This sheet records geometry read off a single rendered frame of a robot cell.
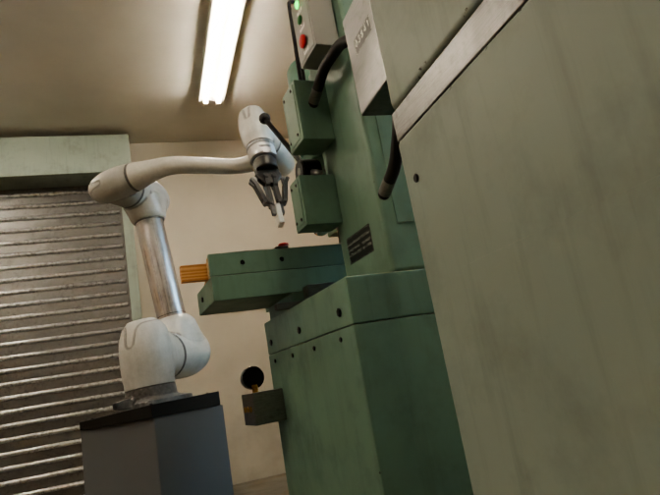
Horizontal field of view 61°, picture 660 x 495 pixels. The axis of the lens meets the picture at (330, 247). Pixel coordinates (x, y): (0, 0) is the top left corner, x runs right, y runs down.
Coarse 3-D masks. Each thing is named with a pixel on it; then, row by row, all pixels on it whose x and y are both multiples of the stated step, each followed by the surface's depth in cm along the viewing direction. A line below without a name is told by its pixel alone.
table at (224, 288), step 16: (256, 272) 137; (272, 272) 138; (288, 272) 140; (304, 272) 141; (320, 272) 143; (336, 272) 145; (208, 288) 136; (224, 288) 133; (240, 288) 134; (256, 288) 136; (272, 288) 137; (288, 288) 139; (208, 304) 137; (224, 304) 139; (240, 304) 143; (256, 304) 148; (272, 304) 153
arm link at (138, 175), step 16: (160, 160) 189; (176, 160) 189; (192, 160) 191; (208, 160) 193; (224, 160) 195; (240, 160) 195; (288, 160) 193; (128, 176) 190; (144, 176) 190; (160, 176) 191
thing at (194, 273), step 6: (198, 264) 136; (204, 264) 136; (180, 270) 135; (186, 270) 134; (192, 270) 135; (198, 270) 135; (204, 270) 136; (186, 276) 134; (192, 276) 134; (198, 276) 135; (204, 276) 135; (186, 282) 134; (192, 282) 136
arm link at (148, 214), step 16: (144, 192) 203; (160, 192) 211; (128, 208) 205; (144, 208) 204; (160, 208) 208; (144, 224) 204; (160, 224) 207; (144, 240) 203; (160, 240) 204; (144, 256) 203; (160, 256) 202; (160, 272) 200; (160, 288) 198; (176, 288) 201; (160, 304) 197; (176, 304) 198; (160, 320) 195; (176, 320) 193; (192, 320) 198; (176, 336) 188; (192, 336) 194; (192, 352) 190; (208, 352) 200; (192, 368) 192
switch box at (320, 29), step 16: (304, 0) 125; (320, 0) 125; (304, 16) 126; (320, 16) 124; (304, 32) 126; (320, 32) 123; (336, 32) 124; (304, 48) 127; (320, 48) 124; (304, 64) 129
